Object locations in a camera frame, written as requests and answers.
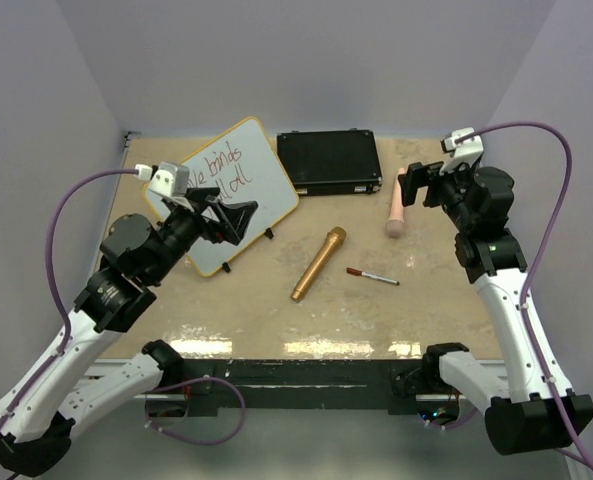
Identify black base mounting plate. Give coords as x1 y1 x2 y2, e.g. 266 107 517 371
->
145 357 482 419

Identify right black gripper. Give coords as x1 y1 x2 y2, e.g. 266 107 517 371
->
398 157 479 231

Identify gold microphone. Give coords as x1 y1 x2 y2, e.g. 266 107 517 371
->
290 227 347 302

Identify aluminium frame rails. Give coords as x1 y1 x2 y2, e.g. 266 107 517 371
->
13 130 590 480

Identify yellow framed whiteboard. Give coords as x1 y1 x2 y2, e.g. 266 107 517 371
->
142 116 301 279

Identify pink microphone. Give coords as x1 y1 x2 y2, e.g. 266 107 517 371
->
386 167 406 238

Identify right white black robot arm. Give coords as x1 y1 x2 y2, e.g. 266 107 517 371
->
399 162 593 455

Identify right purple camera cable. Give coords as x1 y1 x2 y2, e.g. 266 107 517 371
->
463 121 593 480

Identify wire whiteboard stand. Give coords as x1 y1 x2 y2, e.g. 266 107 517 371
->
221 228 275 274

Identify red marker cap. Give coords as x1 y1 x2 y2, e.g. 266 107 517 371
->
346 267 364 276

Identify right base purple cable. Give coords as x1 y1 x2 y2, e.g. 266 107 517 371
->
423 394 480 432

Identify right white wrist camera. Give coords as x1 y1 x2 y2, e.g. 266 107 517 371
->
440 127 484 175

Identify red white marker pen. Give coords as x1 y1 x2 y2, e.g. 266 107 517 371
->
360 271 400 286

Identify black hard case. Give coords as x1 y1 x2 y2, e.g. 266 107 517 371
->
276 129 383 197

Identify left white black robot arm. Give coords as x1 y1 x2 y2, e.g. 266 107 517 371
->
0 187 258 478

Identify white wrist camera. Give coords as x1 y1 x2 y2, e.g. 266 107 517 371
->
440 127 484 175
135 162 194 211

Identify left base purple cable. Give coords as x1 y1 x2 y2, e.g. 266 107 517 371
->
144 375 248 445

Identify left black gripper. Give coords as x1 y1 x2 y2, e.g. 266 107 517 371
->
147 187 257 284

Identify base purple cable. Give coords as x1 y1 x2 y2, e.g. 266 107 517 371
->
423 394 480 432
144 375 248 445

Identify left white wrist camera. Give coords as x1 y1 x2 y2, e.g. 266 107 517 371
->
135 162 194 211

